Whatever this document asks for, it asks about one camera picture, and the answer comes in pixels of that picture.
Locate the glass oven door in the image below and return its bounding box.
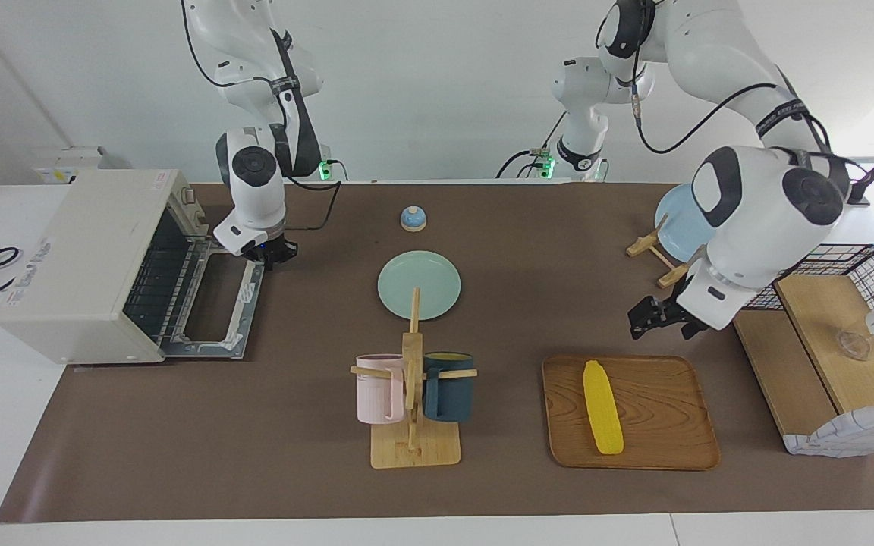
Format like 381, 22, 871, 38
160, 250, 265, 359

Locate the yellow corn cob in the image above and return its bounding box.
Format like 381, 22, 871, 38
583, 360, 625, 456

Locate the pale green plate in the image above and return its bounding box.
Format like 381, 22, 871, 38
377, 250, 462, 322

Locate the beige toaster oven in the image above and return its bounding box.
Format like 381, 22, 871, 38
0, 168, 206, 365

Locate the wooden plate rack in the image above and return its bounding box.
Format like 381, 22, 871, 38
627, 216, 700, 289

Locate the light blue plate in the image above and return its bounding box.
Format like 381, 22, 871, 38
654, 182, 715, 262

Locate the wooden serving tray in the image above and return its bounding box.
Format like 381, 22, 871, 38
542, 354, 721, 471

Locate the wooden step shelf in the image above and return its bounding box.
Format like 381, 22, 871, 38
731, 273, 874, 437

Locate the brown table mat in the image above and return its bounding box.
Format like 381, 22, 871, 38
0, 182, 874, 524

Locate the pink mug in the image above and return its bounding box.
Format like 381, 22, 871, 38
355, 353, 406, 425

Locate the small clear glass dish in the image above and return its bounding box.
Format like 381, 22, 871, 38
835, 330, 872, 361

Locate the wooden shelf box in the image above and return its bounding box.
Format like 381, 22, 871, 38
782, 400, 874, 457

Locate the dark blue mug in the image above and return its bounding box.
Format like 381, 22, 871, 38
423, 351, 476, 423

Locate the wooden mug tree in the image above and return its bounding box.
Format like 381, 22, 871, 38
350, 287, 478, 469

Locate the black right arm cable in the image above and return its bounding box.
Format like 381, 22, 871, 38
183, 0, 341, 230

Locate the metal oven wire rack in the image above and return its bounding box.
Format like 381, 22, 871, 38
124, 243, 206, 342

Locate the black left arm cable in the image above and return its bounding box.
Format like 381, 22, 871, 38
634, 64, 863, 183

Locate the black arm base cable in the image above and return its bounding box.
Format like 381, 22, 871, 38
496, 114, 567, 179

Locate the white wall socket box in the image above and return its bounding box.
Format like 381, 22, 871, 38
31, 146, 104, 185

